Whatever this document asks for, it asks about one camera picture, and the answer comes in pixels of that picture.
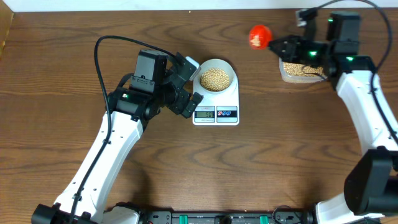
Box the orange measuring scoop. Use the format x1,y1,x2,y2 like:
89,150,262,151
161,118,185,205
249,24,272,50

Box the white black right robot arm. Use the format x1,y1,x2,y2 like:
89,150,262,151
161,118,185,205
268,7,397,223

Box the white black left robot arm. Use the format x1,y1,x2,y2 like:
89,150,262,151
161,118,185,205
31,49,203,223

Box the soybeans in white bowl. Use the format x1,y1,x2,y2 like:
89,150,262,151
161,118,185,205
200,68,229,91

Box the white digital kitchen scale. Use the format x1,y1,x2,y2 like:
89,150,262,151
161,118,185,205
193,81,239,126

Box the white round bowl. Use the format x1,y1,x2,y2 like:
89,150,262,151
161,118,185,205
193,58,238,94

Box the soybeans in orange scoop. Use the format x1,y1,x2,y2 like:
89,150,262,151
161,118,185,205
250,35,262,49

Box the pile of soybeans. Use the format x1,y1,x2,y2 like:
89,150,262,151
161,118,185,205
282,62,325,77

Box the clear plastic container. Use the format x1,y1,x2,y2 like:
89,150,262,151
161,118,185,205
279,59,327,84

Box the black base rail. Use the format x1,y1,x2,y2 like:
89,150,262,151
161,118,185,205
102,202,382,224

